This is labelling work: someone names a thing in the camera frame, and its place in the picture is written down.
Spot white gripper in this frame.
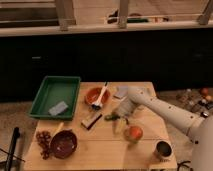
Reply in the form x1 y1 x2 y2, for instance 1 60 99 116
114 98 138 134

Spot green chili pepper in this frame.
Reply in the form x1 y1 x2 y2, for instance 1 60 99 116
104 114 120 121

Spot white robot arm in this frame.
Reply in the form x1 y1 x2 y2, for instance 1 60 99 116
114 86 213 171

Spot red tomato with green stem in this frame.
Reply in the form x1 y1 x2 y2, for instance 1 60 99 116
124 125 143 143

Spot white dish brush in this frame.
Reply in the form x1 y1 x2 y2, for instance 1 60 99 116
92 83 108 110

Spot wooden block with dark top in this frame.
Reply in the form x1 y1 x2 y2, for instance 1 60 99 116
81 113 102 130

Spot orange bowl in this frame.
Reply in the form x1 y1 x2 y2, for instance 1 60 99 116
84 87 110 106

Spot metal cup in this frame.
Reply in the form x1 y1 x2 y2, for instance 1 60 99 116
154 141 172 161

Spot dark red bowl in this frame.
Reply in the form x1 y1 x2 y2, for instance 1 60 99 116
50 130 78 159

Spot wooden spoon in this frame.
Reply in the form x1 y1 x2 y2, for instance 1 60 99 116
52 122 64 137

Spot blue sponge in tray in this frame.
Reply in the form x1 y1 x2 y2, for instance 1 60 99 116
48 101 68 116

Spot green plastic tray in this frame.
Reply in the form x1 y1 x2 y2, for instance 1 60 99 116
29 76 81 120

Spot bunch of red grapes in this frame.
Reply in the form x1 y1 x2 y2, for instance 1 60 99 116
36 131 51 160

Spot bottles on floor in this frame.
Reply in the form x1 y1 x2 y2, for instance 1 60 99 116
176 89 213 118

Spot black stand pole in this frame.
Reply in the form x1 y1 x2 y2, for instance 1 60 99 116
4 127 20 171

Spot black cable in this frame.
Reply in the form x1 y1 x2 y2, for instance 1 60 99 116
176 160 193 171

